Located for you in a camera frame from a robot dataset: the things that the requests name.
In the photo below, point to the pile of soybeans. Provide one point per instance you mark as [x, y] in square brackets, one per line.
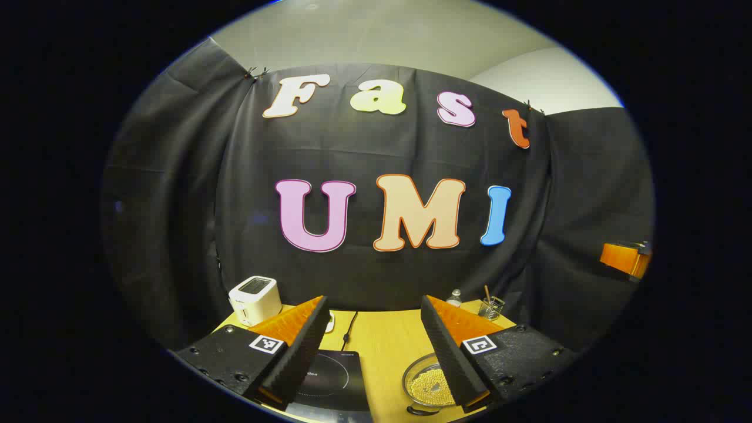
[432, 388]

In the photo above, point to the white toaster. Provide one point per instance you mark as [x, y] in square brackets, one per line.
[254, 301]

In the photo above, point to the small clear bottle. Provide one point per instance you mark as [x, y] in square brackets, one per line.
[454, 299]

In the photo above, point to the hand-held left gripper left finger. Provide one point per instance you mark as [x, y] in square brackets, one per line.
[302, 346]

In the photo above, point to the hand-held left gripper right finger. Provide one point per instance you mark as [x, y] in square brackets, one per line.
[449, 352]

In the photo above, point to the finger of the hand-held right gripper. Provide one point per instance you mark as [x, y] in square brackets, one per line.
[621, 258]

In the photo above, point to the black induction cooktop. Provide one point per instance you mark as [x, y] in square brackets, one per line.
[338, 382]

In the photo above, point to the white divided dish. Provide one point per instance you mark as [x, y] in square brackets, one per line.
[331, 322]

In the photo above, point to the black backdrop cloth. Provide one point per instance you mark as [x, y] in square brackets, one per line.
[235, 176]

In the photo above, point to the stainless steel pot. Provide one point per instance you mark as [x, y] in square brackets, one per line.
[413, 376]

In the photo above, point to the wooden stick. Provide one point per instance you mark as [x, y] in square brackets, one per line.
[487, 294]

